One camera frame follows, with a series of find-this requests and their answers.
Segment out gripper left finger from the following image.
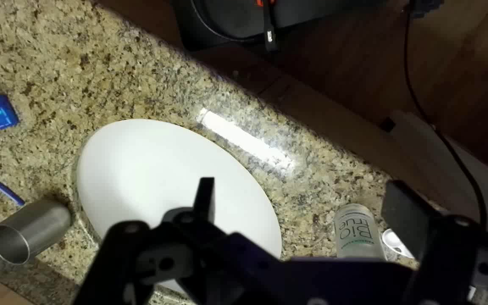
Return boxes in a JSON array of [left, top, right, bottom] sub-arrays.
[[74, 177, 271, 305]]

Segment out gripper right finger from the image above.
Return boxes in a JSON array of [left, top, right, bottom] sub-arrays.
[[381, 180, 488, 305]]

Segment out white oval sink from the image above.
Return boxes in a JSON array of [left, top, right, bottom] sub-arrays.
[[76, 119, 283, 294]]

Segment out silver metal cup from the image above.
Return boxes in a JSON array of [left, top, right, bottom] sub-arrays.
[[0, 200, 72, 266]]

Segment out white contact lens case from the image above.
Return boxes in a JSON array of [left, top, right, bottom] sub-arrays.
[[381, 228, 415, 259]]

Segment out clear plastic bottle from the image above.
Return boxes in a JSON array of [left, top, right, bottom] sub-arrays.
[[333, 203, 387, 260]]

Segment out small blue box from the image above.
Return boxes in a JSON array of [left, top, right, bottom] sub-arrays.
[[0, 94, 19, 130]]

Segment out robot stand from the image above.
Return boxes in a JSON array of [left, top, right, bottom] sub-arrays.
[[171, 0, 401, 52]]

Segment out black cable with plug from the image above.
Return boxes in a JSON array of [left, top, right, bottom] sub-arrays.
[[262, 0, 280, 53]]

